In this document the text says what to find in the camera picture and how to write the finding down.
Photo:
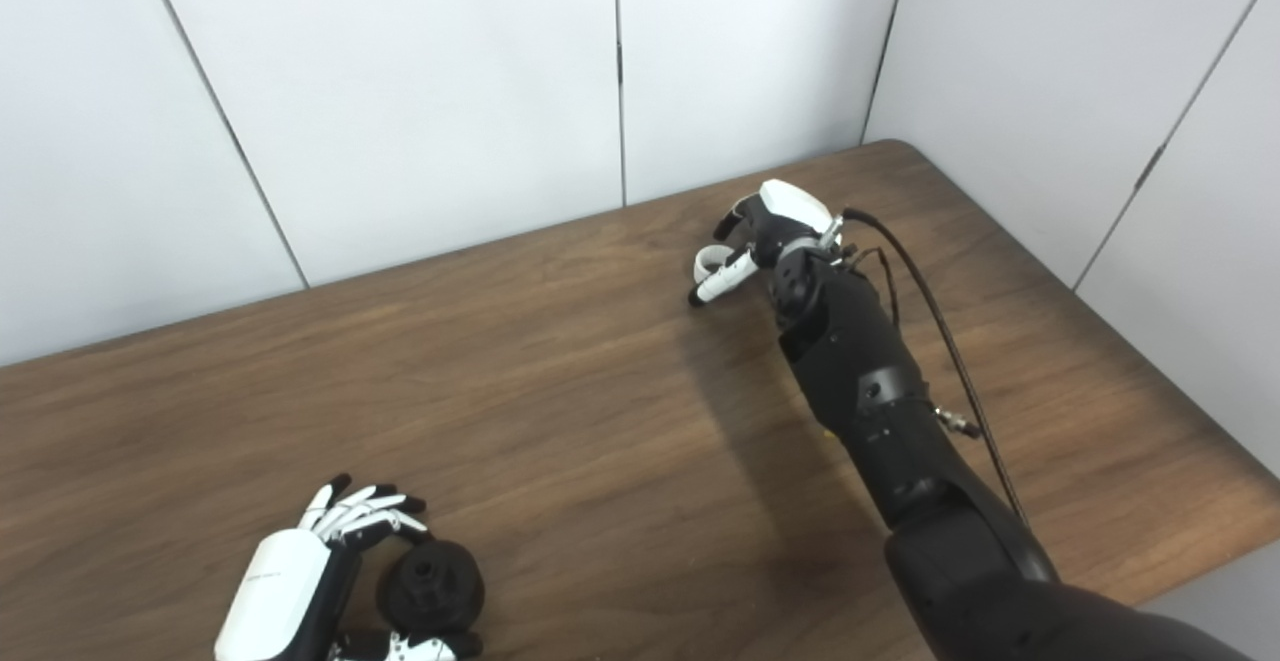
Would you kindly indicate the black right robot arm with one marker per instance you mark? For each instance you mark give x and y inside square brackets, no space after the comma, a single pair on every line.
[870,391]

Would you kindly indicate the round black part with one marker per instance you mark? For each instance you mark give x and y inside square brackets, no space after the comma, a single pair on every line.
[440,591]

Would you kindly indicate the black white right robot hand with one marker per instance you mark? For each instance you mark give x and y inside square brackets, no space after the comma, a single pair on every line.
[790,209]

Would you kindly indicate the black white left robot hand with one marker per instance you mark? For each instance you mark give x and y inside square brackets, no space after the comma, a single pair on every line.
[280,581]

